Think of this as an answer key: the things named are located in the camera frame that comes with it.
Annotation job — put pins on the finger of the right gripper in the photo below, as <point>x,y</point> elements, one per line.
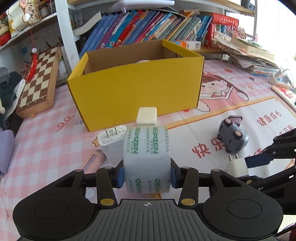
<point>288,137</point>
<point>258,160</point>

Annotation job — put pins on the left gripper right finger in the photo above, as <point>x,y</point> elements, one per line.
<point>187,179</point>

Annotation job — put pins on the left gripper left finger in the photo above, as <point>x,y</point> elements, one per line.
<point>107,179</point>

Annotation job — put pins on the small white charger cube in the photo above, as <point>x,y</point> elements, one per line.
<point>237,167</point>

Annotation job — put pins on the grey toy truck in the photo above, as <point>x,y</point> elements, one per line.
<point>232,134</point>

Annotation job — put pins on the white plug adapter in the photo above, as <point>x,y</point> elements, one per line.
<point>111,142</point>

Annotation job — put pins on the white green tape roll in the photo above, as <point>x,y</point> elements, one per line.
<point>147,160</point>

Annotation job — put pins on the cream eraser block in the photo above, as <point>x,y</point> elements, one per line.
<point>146,116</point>

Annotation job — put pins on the pink checkered table mat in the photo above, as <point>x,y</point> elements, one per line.
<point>56,142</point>

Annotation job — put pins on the white power strip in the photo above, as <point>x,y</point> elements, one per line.
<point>281,79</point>

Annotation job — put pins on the yellow cardboard box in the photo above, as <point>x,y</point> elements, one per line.
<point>108,88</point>

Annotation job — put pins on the stack of papers and books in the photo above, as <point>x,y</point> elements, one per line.
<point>247,56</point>

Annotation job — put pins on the wooden chess board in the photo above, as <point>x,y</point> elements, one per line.
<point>39,92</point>

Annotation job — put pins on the red tassel ornament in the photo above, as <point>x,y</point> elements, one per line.
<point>32,69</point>

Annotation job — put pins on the orange white medicine box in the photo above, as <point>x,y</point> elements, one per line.
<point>190,45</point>

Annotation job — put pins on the pile of clothes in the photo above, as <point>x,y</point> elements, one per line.
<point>12,85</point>

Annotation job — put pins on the red dictionary book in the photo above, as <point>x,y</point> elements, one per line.
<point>218,23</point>

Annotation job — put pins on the row of leaning books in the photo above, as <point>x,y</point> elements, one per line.
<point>119,29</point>

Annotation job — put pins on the white wooden toy car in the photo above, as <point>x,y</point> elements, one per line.
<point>23,13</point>

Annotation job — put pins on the white bookshelf frame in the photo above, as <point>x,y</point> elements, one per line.
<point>69,39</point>

